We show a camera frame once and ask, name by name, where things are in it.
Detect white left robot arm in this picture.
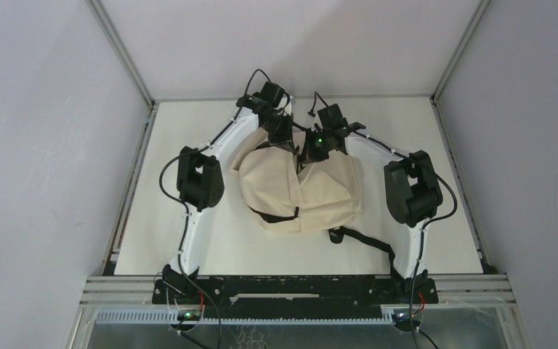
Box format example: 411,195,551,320
158,81,296,303

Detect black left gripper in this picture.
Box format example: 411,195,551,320
262,112,296,153

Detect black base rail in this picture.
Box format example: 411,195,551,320
151,273,439,320

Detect beige canvas backpack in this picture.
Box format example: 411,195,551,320
230,122,398,266

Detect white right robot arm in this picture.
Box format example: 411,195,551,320
302,104,447,302

